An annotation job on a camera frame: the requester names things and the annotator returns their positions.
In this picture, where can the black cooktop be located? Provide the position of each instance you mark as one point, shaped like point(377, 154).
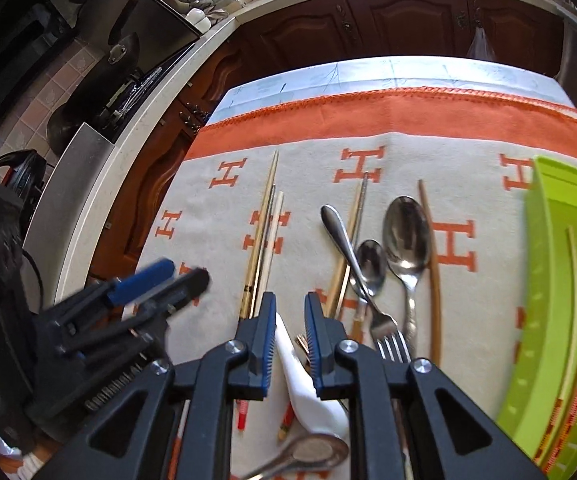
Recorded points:
point(168, 25)

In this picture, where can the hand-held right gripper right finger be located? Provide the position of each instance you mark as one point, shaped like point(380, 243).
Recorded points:
point(313, 345)

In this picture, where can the white ceramic spoon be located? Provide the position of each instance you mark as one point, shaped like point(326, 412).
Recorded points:
point(313, 410)

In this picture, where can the white cups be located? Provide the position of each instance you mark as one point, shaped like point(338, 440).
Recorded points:
point(199, 16)

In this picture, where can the green plastic utensil tray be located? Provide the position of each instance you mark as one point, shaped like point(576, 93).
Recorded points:
point(543, 260)

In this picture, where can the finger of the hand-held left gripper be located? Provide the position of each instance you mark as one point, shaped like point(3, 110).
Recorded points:
point(143, 280)
point(191, 282)

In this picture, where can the steel fork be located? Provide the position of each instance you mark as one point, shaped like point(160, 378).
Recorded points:
point(336, 230)

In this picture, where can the brown wooden chopstick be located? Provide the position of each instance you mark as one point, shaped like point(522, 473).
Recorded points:
point(431, 270)

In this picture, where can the hanging clear plastic bag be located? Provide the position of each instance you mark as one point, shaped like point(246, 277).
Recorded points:
point(480, 46)

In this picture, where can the stainless steel counter panel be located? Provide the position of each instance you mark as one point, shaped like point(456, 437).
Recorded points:
point(68, 200)

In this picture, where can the light wooden chopstick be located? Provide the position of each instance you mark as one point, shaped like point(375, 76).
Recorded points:
point(274, 240)

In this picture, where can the orange and beige printed blanket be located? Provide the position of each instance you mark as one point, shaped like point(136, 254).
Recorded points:
point(308, 115)

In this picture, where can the large steel spoon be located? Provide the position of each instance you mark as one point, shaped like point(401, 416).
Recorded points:
point(406, 235)

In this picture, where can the light blue tablecloth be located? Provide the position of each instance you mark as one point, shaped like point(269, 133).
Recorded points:
point(368, 75)

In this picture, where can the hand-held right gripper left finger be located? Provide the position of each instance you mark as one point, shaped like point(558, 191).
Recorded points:
point(268, 340)

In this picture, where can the dark wooden kitchen cabinets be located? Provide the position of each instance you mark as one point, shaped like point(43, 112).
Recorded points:
point(393, 20)

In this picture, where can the round steel spoon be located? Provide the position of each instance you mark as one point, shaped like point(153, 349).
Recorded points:
point(318, 450)

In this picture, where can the silver twisted metal chopstick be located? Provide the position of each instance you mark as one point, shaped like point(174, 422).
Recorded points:
point(364, 195)

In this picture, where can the white kitchen countertop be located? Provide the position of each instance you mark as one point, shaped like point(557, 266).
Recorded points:
point(133, 130)

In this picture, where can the pale golden chopstick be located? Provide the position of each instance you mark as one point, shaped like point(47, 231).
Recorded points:
point(341, 270)

